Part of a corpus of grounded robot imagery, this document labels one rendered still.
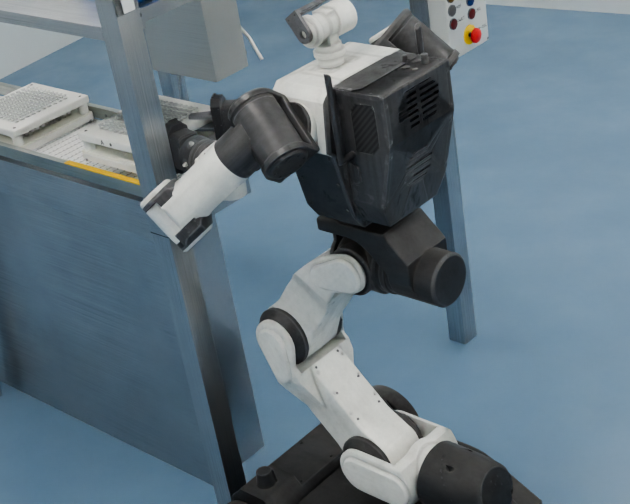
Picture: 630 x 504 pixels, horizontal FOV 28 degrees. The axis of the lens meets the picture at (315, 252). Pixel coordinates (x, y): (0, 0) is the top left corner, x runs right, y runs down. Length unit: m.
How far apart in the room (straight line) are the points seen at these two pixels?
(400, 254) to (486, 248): 1.80
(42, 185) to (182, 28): 0.59
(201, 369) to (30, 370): 1.05
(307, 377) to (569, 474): 0.77
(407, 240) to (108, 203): 0.82
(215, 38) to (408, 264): 0.72
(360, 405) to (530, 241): 1.52
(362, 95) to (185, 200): 0.38
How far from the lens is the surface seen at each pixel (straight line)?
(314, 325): 2.77
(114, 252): 3.15
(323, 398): 2.89
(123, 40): 2.57
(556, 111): 5.21
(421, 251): 2.49
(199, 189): 2.34
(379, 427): 2.88
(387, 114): 2.27
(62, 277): 3.42
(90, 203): 3.05
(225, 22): 2.84
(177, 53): 2.91
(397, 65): 2.39
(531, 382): 3.58
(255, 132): 2.26
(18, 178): 3.27
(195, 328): 2.87
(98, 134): 2.95
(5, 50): 6.77
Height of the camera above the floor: 2.09
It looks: 29 degrees down
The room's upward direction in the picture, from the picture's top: 10 degrees counter-clockwise
